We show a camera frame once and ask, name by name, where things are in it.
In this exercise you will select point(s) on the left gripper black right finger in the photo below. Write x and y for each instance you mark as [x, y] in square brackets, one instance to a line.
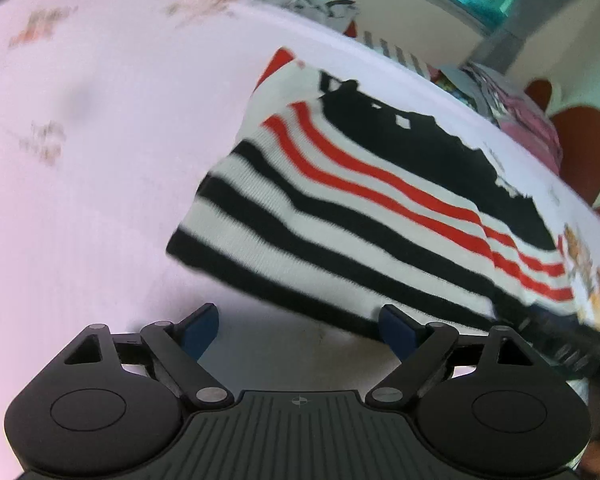
[428, 353]

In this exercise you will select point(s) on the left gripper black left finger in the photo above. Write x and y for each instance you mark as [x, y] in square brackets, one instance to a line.
[156, 366]

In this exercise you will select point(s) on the striped red black white sweater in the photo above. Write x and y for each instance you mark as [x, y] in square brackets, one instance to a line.
[332, 204]

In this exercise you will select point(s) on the stack of folded pink clothes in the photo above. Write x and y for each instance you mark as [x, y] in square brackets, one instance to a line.
[518, 115]

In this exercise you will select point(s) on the crumpled grey white clothes pile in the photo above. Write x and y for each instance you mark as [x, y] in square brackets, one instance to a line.
[305, 2]

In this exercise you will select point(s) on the brown white scalloped headboard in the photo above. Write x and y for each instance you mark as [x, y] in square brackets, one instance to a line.
[578, 129]

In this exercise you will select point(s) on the pink floral bedsheet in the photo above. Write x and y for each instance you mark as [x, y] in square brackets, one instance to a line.
[111, 112]

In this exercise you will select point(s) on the colourful floral folded cloth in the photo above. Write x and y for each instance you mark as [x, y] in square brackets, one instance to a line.
[460, 85]

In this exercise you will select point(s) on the grey white striped cloth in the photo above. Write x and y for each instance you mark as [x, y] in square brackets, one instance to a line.
[397, 54]

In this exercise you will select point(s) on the grey right curtain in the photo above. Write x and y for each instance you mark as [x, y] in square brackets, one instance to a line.
[500, 49]

